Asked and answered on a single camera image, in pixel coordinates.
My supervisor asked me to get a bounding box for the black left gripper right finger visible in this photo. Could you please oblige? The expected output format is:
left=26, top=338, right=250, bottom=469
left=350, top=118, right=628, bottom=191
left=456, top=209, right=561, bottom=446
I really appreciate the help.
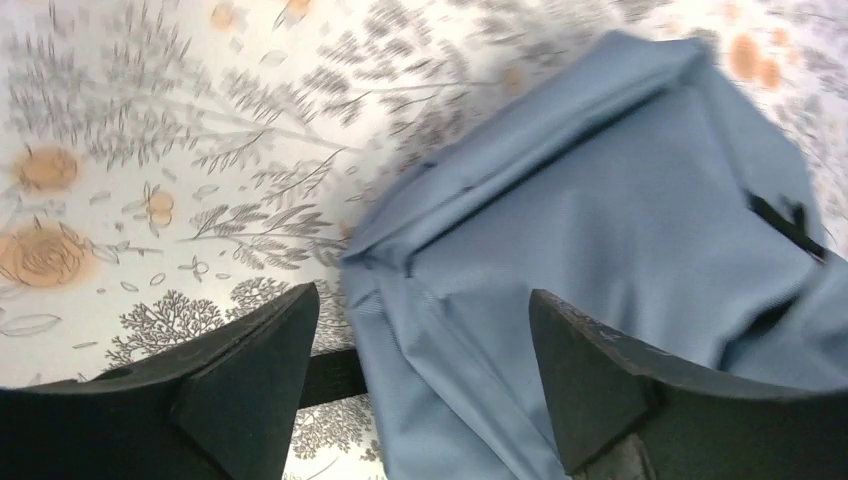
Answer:
left=529, top=289, right=847, bottom=479

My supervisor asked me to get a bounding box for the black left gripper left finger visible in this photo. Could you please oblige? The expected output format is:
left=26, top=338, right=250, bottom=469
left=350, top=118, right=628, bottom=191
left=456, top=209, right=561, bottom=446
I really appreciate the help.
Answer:
left=1, top=283, right=319, bottom=479

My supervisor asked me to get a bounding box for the blue student backpack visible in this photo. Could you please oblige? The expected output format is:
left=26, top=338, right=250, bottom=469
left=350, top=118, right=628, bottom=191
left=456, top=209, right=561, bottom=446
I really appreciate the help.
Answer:
left=340, top=32, right=847, bottom=479

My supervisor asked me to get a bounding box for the floral tablecloth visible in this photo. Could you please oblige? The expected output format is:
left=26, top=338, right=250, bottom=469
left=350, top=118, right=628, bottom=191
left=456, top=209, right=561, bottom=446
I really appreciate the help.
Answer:
left=1, top=1, right=847, bottom=479

